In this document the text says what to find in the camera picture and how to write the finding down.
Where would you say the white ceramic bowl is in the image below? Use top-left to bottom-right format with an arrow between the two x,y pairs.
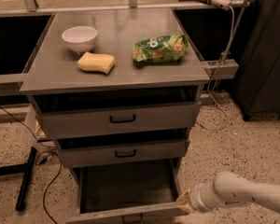
62,26 -> 98,53

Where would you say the yellow sponge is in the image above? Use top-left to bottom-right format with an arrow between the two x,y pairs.
77,52 -> 115,75

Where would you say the metal pole stand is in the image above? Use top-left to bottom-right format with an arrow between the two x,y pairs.
218,0 -> 248,66

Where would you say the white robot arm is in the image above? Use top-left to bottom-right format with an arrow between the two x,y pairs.
175,172 -> 280,214

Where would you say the grey drawer cabinet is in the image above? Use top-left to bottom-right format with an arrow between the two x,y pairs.
19,7 -> 210,173

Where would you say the black floor stand leg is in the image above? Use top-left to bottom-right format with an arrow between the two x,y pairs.
15,147 -> 36,211

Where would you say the green snack bag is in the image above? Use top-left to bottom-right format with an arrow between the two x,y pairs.
133,34 -> 189,63

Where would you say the grey top drawer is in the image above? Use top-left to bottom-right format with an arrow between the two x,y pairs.
37,102 -> 201,139

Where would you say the black floor cable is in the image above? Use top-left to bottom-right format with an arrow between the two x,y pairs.
0,105 -> 63,224

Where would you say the grey middle drawer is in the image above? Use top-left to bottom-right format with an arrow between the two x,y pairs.
58,139 -> 189,168

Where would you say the grey drawer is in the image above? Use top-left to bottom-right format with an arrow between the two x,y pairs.
66,160 -> 186,224
37,102 -> 201,139
58,139 -> 189,168

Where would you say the grey bottom drawer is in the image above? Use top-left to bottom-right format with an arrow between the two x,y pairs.
66,160 -> 186,224

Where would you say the grey hanging cable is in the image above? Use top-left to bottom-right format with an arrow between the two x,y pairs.
197,5 -> 235,133

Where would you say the dark side cabinet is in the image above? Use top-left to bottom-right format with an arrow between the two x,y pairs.
231,0 -> 280,121

